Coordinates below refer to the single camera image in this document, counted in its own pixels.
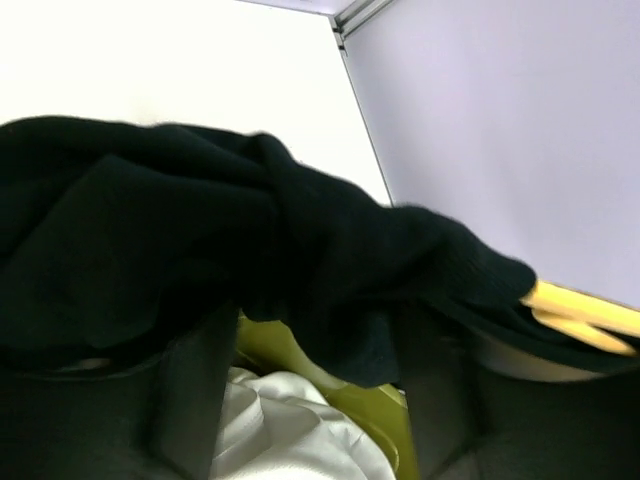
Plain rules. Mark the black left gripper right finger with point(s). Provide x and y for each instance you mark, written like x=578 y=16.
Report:
x=480 y=409

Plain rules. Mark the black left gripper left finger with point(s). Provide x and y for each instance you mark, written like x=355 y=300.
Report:
x=158 y=420

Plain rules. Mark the white t shirt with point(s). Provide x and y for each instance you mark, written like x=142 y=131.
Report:
x=280 y=427

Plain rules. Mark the yellow hanger of black shirt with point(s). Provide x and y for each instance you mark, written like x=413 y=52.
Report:
x=591 y=320

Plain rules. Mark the black t shirt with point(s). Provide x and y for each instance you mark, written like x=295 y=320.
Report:
x=117 y=239

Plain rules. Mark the olive green plastic basket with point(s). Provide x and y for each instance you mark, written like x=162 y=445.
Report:
x=381 y=411

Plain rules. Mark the aluminium frame post right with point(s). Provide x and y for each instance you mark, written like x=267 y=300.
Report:
x=345 y=23

